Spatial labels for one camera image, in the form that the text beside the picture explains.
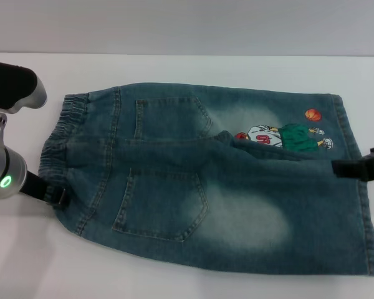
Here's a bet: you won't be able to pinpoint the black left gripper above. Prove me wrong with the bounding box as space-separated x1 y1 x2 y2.
18 169 70 211

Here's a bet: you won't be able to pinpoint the blue denim shorts with cartoon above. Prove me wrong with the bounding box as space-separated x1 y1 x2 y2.
37 82 374 277

